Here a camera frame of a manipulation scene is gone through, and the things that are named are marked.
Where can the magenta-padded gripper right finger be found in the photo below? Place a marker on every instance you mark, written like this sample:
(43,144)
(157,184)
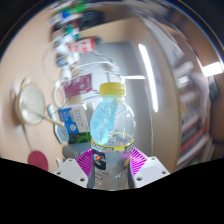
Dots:
(151,170)

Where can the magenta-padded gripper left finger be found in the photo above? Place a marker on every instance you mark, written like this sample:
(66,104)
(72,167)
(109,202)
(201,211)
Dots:
(70,171)

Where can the clear drink bottle yellow cap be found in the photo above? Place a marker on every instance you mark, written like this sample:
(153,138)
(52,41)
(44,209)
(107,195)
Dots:
(113,133)

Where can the grey shaker bottle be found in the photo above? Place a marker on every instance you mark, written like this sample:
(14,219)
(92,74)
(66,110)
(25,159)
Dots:
(75,151)

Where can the flat round red coaster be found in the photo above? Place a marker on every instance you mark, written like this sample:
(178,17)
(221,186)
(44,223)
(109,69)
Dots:
(38,160)

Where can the blue and white box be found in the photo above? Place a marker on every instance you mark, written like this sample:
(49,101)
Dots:
(75,120)

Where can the spoon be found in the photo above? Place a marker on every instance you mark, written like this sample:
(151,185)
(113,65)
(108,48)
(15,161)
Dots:
(55,121)

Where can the cream ceramic cup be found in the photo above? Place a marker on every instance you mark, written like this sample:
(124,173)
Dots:
(30,103)

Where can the magenta carton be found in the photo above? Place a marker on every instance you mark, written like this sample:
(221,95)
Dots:
(78,85)

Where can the under-shelf light bar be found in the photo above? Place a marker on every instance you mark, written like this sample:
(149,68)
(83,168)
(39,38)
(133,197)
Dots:
(149,80)

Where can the white jar blue label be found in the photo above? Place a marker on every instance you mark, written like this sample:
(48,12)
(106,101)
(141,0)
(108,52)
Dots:
(66,61)

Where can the ceiling light bar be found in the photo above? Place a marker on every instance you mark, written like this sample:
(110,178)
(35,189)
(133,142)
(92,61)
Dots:
(212,69)

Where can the red and white canister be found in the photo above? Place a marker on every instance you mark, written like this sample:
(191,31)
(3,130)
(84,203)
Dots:
(81,45)

